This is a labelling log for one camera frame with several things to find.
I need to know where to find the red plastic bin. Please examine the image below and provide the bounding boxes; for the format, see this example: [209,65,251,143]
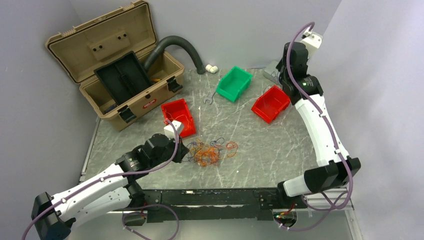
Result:
[251,85,291,124]
[160,98,197,138]

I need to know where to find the black corrugated hose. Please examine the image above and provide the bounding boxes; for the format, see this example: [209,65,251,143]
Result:
[142,35,207,75]

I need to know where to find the silver open-end wrench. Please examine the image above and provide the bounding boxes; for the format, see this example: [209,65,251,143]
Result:
[203,90,216,105]

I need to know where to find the tan plastic toolbox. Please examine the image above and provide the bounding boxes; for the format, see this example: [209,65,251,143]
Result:
[45,0,184,131]

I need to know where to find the orange cable bundle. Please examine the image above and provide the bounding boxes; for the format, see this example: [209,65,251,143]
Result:
[185,137,239,168]

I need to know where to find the right red plastic bin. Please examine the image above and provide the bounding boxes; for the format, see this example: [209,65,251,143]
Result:
[251,85,291,124]

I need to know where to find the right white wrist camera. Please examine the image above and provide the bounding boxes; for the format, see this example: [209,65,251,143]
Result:
[300,29,323,51]

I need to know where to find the white pipe fitting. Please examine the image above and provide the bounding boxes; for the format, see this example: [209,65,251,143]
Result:
[205,64,219,74]

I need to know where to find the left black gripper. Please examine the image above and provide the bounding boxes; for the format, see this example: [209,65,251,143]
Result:
[150,133,189,168]

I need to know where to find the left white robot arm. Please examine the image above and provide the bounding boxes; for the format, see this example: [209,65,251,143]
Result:
[30,133,189,240]

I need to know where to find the green plastic bin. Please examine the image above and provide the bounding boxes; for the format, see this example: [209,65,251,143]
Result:
[216,66,253,103]

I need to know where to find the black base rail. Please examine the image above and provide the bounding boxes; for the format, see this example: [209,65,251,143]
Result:
[122,187,306,223]

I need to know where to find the left red plastic bin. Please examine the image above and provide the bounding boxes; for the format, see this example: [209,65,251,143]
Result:
[160,98,197,138]

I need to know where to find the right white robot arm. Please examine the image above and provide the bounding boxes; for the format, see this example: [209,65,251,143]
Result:
[275,42,361,208]

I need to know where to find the black toolbox tray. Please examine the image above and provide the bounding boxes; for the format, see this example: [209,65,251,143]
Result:
[94,51,153,105]

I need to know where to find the grey plastic case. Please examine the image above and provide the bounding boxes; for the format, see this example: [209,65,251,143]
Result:
[262,60,279,84]

